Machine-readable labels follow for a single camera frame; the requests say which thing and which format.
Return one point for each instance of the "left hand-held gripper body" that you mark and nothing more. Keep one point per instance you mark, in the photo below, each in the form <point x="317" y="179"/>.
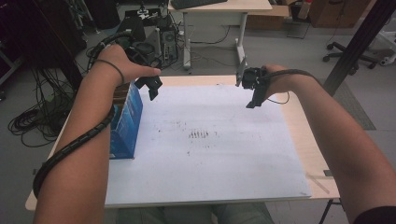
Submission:
<point x="141" y="51"/>

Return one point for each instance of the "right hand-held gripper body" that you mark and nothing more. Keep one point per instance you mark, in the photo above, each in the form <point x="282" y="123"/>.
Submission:
<point x="250" y="76"/>

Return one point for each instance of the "blue printed carton box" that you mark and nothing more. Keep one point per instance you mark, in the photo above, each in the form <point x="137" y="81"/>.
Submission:
<point x="126" y="124"/>

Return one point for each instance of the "person's left hand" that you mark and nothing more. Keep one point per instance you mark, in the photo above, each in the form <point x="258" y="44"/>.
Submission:
<point x="124" y="67"/>

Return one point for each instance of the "person's right hand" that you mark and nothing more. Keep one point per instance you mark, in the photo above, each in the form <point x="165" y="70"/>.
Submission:
<point x="277" y="79"/>

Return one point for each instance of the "black bag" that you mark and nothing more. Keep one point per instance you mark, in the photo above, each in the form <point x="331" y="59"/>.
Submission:
<point x="132" y="26"/>

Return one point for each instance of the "computer tower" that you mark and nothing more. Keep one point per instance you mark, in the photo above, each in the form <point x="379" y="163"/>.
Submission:
<point x="168" y="45"/>

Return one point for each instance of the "thin black wrist band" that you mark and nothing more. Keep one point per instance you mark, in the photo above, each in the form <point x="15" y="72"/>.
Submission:
<point x="115" y="70"/>

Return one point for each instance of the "cardboard box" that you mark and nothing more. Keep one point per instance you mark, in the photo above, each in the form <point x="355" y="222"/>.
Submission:
<point x="267" y="17"/>

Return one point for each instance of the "white office desk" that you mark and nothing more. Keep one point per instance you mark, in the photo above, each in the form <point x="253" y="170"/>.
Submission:
<point x="218" y="18"/>

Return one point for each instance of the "light wooden table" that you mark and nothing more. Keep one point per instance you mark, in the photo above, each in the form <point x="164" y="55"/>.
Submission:
<point x="311" y="140"/>

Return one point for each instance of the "white board sheet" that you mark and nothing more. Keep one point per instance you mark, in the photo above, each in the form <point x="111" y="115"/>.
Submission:
<point x="211" y="149"/>

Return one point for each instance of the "black keyboard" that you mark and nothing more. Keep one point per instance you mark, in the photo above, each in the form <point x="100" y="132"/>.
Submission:
<point x="196" y="3"/>

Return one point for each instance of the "black office chair base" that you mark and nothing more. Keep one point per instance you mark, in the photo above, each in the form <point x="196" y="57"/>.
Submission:
<point x="345" y="54"/>

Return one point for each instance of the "grey floor mat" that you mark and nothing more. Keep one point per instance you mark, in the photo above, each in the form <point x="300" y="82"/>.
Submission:
<point x="355" y="109"/>

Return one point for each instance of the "brown wooden cabinet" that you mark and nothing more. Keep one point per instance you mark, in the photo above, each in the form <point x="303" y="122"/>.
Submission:
<point x="336" y="12"/>

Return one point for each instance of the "person's grey-green trousers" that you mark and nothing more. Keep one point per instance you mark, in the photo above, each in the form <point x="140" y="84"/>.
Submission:
<point x="193" y="214"/>

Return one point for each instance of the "black sleeve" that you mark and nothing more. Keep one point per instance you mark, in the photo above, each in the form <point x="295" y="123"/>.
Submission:
<point x="378" y="216"/>

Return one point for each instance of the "black metal post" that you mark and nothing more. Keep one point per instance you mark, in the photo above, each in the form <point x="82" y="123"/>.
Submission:
<point x="358" y="46"/>

